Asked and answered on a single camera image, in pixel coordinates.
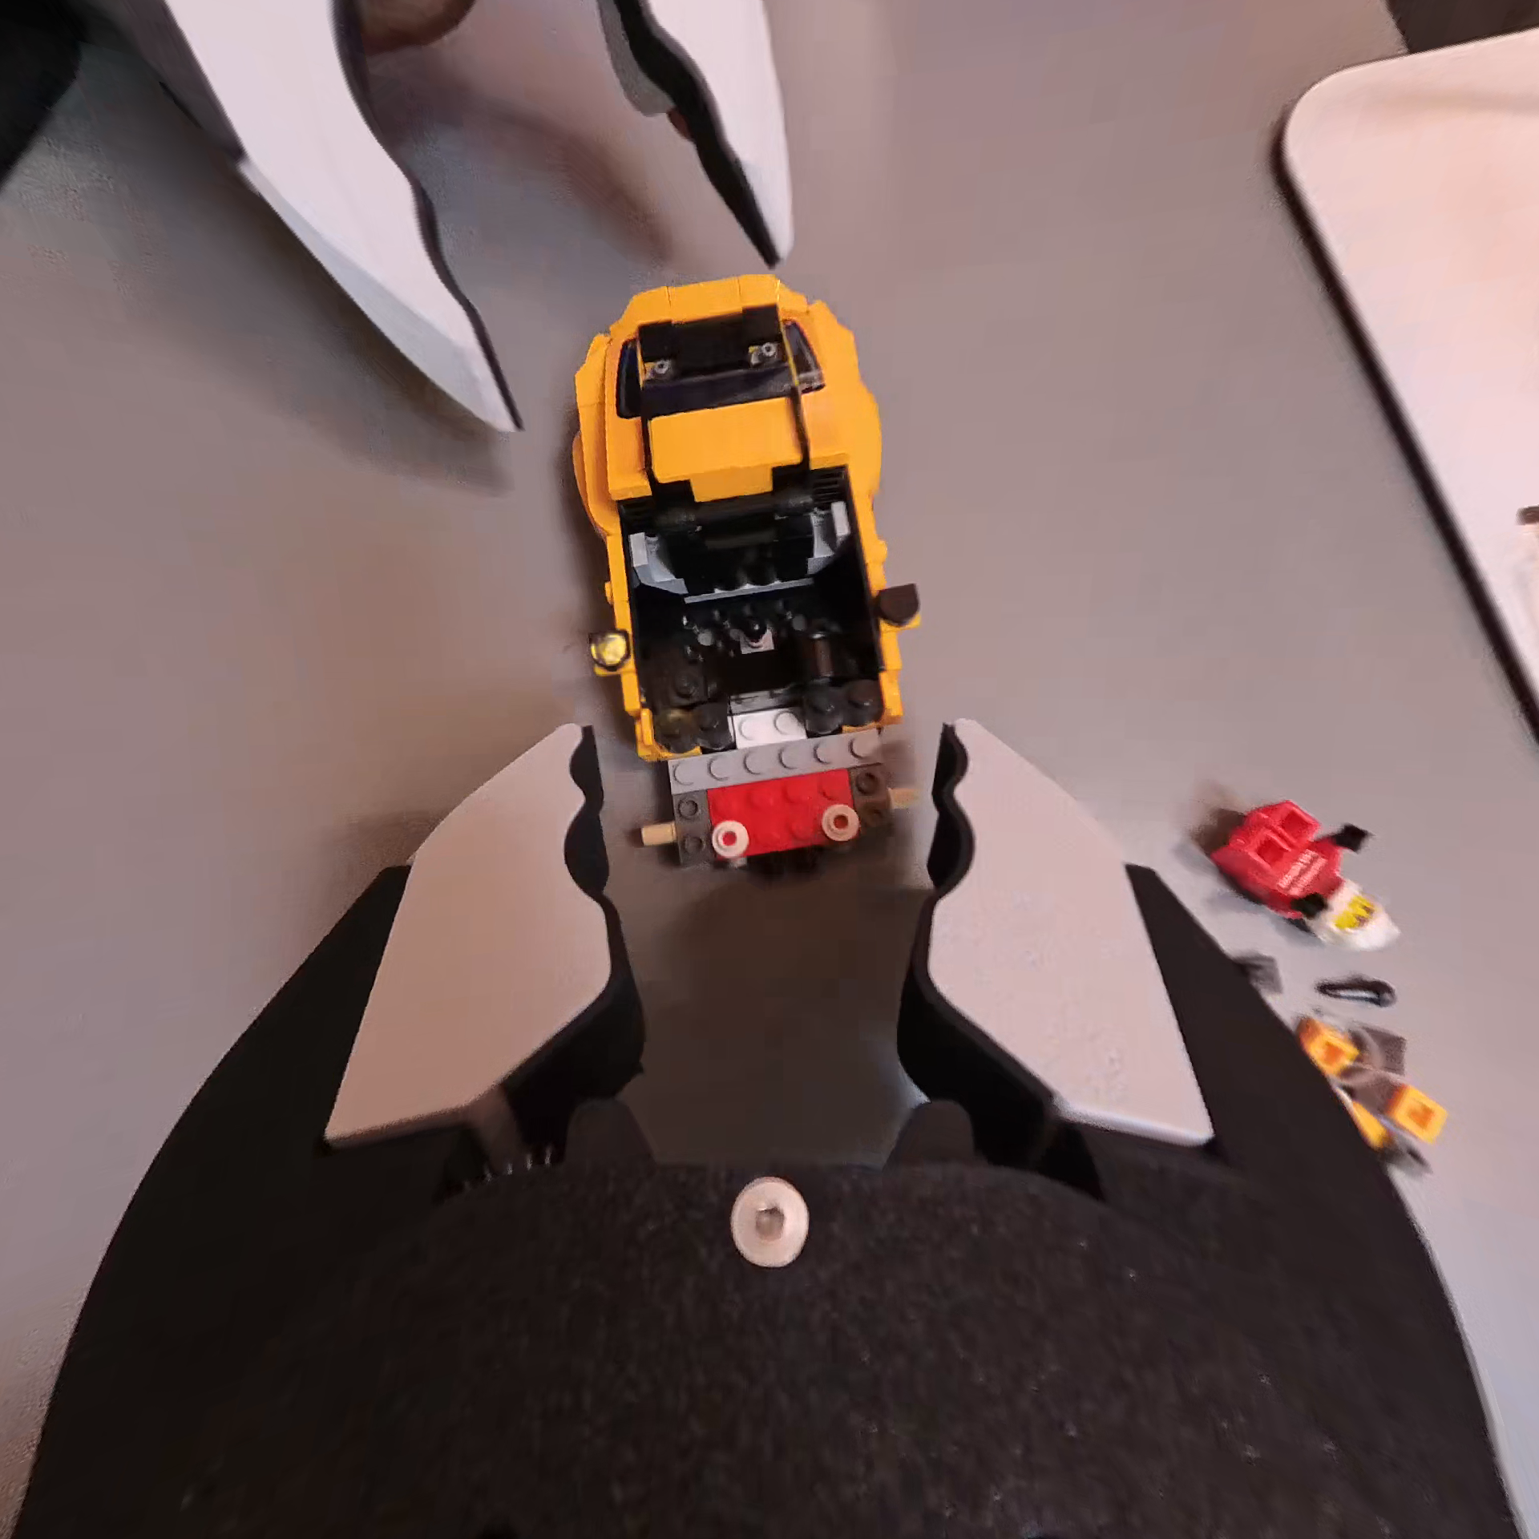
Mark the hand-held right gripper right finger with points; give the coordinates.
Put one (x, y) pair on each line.
(1057, 963)

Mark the white book stand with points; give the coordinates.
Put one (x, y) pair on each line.
(1418, 265)

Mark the pile of small lego pieces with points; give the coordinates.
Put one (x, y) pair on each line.
(1334, 1047)

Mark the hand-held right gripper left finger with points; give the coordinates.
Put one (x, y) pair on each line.
(480, 963)

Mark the person's left hand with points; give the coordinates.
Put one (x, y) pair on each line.
(411, 23)

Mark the red lego minifigure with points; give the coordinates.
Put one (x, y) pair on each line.
(1273, 860)

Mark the yellow lego car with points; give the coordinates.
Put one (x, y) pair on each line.
(722, 446)

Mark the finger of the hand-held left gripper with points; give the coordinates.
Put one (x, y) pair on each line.
(324, 157)
(722, 85)

